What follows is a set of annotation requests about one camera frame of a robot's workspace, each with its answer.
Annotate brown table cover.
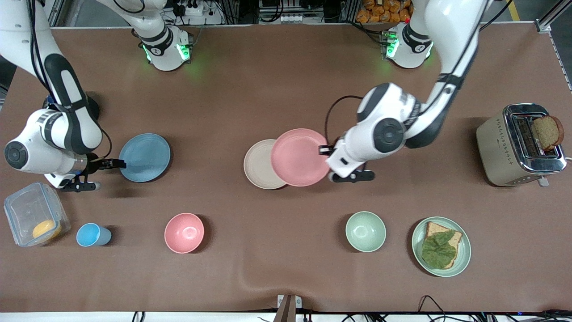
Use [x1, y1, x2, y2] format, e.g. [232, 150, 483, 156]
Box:
[0, 22, 572, 314]

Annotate beige plate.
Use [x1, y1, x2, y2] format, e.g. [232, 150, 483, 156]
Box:
[243, 139, 289, 190]

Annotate pink bowl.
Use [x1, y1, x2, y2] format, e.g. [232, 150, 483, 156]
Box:
[164, 212, 205, 254]

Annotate blue plate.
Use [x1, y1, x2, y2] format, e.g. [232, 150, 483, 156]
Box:
[118, 133, 171, 183]

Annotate black cable bundle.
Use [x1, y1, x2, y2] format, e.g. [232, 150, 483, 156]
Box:
[538, 309, 572, 320]

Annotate black looped cable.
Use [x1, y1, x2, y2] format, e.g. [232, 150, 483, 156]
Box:
[417, 295, 448, 322]

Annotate aluminium frame profile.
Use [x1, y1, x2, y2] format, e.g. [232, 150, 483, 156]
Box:
[534, 0, 572, 34]

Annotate green bowl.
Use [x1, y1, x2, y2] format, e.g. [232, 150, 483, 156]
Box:
[345, 211, 387, 253]

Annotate yellow round food piece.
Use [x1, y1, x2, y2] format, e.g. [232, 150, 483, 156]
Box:
[32, 219, 62, 242]

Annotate black round stand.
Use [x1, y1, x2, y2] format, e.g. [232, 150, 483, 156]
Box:
[42, 92, 100, 122]

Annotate blue cup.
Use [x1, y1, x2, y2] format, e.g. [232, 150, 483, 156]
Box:
[76, 223, 112, 247]

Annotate dark brown bread slice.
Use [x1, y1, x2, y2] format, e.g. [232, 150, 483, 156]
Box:
[530, 115, 565, 152]

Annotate metal table edge bracket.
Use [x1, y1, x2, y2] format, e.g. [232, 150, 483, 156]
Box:
[277, 294, 303, 322]

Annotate green plate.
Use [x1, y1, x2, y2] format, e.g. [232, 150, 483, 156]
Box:
[411, 216, 472, 278]

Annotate green lettuce leaf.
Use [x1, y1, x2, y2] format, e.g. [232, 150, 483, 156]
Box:
[421, 230, 457, 270]

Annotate white power strip with plugs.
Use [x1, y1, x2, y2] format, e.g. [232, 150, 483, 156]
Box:
[172, 0, 207, 17]

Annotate pink plate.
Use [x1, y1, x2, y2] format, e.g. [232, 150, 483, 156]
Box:
[270, 128, 332, 187]

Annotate orange snack packets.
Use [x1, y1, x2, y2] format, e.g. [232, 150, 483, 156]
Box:
[356, 0, 412, 24]

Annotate clear plastic lidded container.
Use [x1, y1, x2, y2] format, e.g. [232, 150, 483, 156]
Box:
[4, 182, 71, 247]

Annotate beige chrome toaster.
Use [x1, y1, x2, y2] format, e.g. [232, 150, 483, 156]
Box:
[475, 103, 568, 187]

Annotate toast slice under lettuce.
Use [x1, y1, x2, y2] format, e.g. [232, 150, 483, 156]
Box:
[422, 221, 463, 269]

